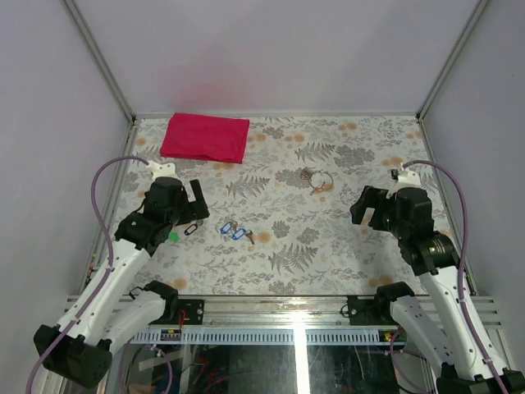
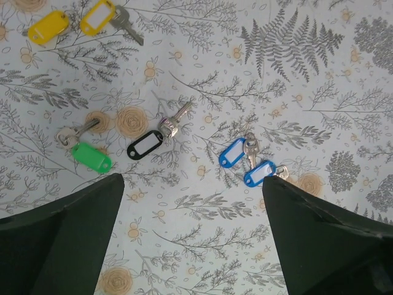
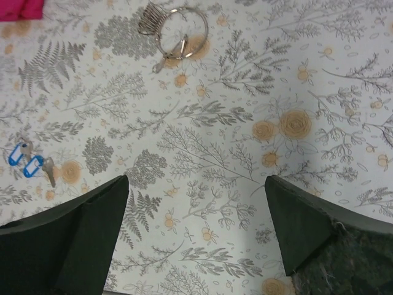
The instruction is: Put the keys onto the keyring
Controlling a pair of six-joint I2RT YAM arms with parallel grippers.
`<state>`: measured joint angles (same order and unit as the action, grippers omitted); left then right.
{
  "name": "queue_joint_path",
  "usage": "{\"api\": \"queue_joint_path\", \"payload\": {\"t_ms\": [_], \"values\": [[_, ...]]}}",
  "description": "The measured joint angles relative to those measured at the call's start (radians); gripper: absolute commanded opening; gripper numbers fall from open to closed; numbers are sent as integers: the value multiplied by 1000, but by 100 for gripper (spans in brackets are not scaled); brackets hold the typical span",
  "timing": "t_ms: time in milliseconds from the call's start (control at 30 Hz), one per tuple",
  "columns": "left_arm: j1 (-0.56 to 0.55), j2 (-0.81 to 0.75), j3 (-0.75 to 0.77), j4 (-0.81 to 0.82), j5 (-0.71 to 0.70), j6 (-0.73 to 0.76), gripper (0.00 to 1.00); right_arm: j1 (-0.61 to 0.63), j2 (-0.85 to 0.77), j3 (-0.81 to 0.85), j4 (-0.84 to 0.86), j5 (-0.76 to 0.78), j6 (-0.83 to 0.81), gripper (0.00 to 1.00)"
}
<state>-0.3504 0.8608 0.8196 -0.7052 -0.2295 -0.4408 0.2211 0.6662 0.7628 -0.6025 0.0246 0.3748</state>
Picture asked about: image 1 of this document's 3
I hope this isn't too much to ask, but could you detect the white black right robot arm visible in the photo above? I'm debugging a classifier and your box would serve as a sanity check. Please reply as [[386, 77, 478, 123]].
[[350, 186, 524, 393]]

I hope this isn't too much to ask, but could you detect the metal keyring with clips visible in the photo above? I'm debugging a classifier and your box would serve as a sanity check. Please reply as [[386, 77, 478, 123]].
[[300, 167, 335, 195]]

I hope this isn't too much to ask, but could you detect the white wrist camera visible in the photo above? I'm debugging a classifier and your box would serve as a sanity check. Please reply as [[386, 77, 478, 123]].
[[388, 168, 421, 195], [147, 161, 176, 180]]

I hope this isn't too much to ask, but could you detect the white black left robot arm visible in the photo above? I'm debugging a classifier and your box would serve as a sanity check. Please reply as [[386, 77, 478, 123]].
[[34, 176, 209, 389]]

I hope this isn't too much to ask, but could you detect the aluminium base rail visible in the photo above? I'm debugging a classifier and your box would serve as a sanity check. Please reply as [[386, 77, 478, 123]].
[[63, 294, 505, 329]]

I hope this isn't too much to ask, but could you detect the black tagged key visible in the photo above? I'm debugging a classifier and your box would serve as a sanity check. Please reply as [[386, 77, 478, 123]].
[[184, 219, 203, 236]]

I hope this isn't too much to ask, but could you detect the folded pink cloth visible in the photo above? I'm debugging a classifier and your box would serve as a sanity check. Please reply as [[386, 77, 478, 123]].
[[159, 113, 250, 164]]

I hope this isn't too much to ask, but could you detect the blue tagged key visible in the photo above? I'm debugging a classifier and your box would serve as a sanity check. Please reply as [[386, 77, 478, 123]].
[[220, 221, 237, 234], [232, 228, 254, 245]]

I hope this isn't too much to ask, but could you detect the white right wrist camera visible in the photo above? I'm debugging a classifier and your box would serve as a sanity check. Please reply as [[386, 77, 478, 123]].
[[388, 168, 421, 195]]

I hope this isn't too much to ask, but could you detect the white slotted cable duct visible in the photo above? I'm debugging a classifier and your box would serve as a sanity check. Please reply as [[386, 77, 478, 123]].
[[130, 328, 393, 346]]

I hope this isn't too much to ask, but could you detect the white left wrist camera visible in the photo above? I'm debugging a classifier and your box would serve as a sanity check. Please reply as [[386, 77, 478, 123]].
[[147, 161, 176, 180]]

